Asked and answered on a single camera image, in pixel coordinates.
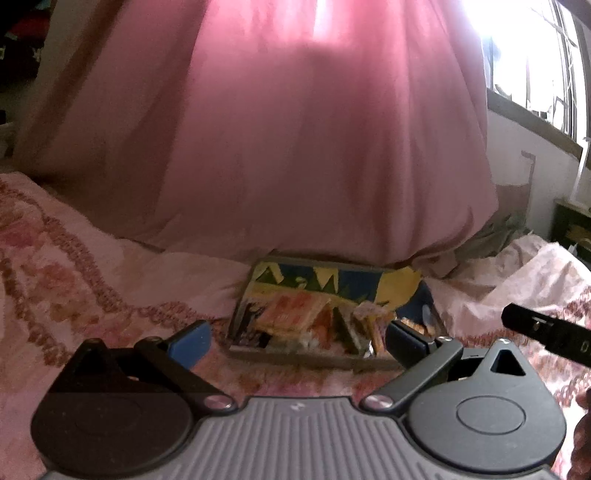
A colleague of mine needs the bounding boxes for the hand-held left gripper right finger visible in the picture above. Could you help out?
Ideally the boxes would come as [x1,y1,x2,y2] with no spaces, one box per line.
[360,320,539,411]

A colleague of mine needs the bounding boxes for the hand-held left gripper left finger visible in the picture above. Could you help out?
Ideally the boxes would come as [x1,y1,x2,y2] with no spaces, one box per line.
[48,320,238,414]

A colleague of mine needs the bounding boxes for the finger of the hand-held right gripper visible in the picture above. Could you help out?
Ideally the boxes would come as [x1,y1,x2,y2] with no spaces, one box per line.
[501,302,591,368]

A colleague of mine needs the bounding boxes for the printed yellow blue cardboard box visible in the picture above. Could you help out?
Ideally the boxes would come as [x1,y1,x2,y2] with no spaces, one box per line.
[228,261,445,371]

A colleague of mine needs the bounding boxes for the clear cracker packet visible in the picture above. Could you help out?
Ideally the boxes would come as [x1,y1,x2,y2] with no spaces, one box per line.
[255,294,332,334]

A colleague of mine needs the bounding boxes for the grey green cloth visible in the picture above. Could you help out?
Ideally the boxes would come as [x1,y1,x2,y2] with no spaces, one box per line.
[464,212,532,260]

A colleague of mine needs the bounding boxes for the dark cabinet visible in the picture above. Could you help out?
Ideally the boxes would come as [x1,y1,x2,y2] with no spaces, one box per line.
[551,198,591,259]

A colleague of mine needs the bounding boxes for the person's leg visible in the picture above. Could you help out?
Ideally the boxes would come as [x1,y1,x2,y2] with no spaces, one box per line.
[570,388,591,480]

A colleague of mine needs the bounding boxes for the pink floral blanket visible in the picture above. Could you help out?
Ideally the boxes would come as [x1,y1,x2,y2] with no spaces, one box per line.
[0,171,591,480]

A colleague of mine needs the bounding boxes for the window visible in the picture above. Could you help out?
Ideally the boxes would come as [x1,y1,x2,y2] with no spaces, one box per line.
[480,0,591,145]

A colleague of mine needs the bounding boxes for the dark printed bag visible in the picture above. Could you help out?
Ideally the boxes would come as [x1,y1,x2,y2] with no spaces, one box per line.
[0,0,49,84]

